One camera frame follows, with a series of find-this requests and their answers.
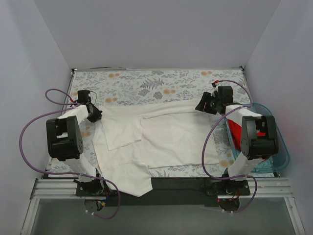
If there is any floral patterned table mat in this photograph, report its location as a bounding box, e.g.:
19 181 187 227
50 69 255 178

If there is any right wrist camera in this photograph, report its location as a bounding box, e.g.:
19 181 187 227
211 80 219 97

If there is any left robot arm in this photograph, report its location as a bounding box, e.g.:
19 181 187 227
46 90 104 196

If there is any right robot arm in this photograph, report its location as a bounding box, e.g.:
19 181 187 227
196 83 279 195

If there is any white t-shirt red print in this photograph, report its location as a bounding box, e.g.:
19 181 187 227
92 100 219 197

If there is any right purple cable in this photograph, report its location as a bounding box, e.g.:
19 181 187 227
202 79 258 215

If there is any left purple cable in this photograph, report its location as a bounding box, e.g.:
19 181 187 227
19 88 121 220

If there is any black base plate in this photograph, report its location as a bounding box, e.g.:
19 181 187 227
75 176 250 209

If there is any purple cable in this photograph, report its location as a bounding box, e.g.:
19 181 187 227
19 88 121 220
202 79 258 215

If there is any aluminium frame rail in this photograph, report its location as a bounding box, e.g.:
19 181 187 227
21 177 305 235

